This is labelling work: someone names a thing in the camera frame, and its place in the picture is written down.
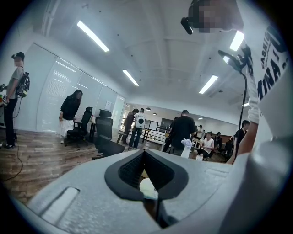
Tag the black and green backpack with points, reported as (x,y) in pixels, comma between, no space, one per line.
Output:
(23,85)

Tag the long ceiling light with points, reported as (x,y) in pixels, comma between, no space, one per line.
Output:
(237,40)
(208,84)
(92,36)
(130,77)

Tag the white paper notice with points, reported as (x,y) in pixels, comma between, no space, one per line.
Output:
(109,105)

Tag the black gooseneck stand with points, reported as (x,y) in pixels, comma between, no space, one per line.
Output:
(245,96)

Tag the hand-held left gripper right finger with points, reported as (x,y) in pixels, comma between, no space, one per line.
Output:
(196,182)

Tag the black metal railing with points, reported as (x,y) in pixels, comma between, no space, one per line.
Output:
(153,131)

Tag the black office chair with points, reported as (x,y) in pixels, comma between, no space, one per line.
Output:
(80,130)
(104,134)

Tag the white tissues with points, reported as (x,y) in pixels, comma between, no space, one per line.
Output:
(147,186)

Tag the white round-window backpack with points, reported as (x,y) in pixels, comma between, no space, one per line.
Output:
(140,122)

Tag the black head-worn camera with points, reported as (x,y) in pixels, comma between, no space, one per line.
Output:
(187,25)

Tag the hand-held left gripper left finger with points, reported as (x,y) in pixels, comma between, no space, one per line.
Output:
(91,182)

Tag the black phone on holder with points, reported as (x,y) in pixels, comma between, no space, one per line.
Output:
(233,60)

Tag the person's right forearm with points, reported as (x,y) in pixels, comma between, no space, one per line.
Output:
(246,141)

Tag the white vase with flowers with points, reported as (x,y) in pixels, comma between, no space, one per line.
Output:
(186,149)

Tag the person's white printed T-shirt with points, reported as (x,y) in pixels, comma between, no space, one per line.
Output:
(270,68)

